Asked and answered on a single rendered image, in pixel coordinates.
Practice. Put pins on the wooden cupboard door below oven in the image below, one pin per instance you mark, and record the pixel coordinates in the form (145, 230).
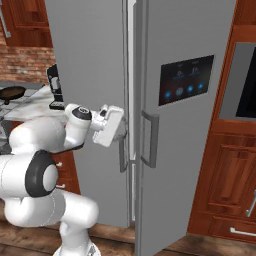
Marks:
(230, 173)

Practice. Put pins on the wooden drawer run under worktop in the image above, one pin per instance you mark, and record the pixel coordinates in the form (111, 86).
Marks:
(68, 170)

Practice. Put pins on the black frying pan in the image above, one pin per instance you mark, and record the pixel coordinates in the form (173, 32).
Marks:
(11, 92)

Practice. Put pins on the grey built-in oven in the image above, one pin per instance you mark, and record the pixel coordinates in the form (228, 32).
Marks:
(238, 83)

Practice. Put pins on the wooden wall cupboard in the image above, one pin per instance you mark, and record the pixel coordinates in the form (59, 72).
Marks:
(26, 23)

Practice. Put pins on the grey stove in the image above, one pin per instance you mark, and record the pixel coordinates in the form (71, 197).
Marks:
(5, 110)

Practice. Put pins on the grey fridge door with screen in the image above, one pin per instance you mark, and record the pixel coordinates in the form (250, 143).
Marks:
(180, 150)

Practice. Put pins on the black coffee machine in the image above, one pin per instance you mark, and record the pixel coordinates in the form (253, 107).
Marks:
(55, 86)

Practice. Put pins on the wooden drawer front below oven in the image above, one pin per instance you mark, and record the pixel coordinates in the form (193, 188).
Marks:
(223, 226)

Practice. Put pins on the wooden cupboard above oven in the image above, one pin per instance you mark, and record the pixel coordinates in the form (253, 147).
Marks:
(246, 11)

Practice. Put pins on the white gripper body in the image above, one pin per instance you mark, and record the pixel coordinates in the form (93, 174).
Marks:
(110, 125)

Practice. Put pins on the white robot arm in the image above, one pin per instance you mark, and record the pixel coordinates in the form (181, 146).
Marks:
(23, 173)

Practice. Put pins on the grey fridge door plain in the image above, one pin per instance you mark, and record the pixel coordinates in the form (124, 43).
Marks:
(90, 66)

